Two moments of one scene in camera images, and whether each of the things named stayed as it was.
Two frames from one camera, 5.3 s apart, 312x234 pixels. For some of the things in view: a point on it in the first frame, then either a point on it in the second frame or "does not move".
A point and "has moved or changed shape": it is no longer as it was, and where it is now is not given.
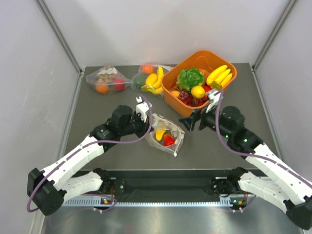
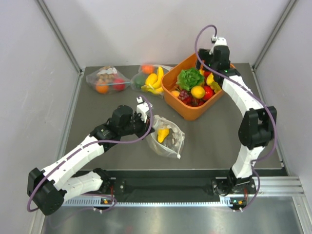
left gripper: (145, 126) does not move
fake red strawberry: (168, 140) -> (206, 73)
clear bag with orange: (107, 80) does not move
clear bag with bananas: (148, 79) does not move
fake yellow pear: (159, 133) has moved or changed shape
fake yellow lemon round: (197, 91) does not move
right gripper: (189, 122) -> (204, 55)
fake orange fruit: (102, 89) does not move
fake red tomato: (207, 88) does not move
